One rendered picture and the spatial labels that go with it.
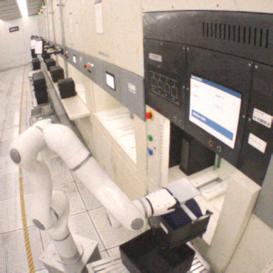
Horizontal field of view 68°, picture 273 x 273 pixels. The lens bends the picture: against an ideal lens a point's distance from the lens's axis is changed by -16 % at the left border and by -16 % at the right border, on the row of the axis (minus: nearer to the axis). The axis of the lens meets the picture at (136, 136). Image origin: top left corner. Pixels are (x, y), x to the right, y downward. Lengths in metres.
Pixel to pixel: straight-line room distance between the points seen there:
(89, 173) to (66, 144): 0.12
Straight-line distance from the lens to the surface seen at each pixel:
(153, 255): 1.34
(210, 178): 1.64
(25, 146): 0.84
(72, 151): 0.76
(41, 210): 1.05
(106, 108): 2.82
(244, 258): 1.10
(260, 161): 0.80
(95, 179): 0.79
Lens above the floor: 1.91
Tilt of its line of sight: 29 degrees down
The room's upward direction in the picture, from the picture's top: 3 degrees counter-clockwise
